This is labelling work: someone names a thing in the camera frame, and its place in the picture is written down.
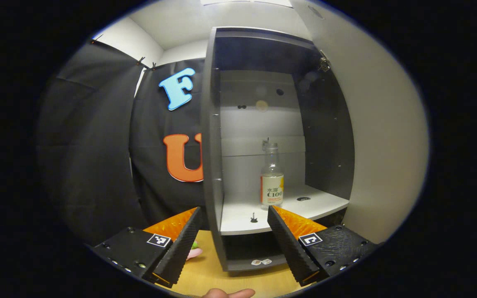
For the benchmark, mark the ceiling light panel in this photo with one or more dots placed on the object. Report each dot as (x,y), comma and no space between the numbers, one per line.
(246,1)

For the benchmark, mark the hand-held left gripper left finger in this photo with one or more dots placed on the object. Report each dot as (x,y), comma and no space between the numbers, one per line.
(180,248)

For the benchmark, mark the pink plush toy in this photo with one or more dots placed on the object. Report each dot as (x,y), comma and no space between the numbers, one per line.
(195,252)

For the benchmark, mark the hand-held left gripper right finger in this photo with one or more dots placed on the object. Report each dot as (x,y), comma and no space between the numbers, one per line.
(288,248)

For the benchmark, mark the black backdrop cloth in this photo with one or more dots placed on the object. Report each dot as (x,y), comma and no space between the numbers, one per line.
(97,145)

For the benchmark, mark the clear bottle with yellow label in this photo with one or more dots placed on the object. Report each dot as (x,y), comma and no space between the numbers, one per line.
(271,186)

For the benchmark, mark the dark grey cabinet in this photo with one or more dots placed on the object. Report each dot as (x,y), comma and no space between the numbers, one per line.
(325,145)

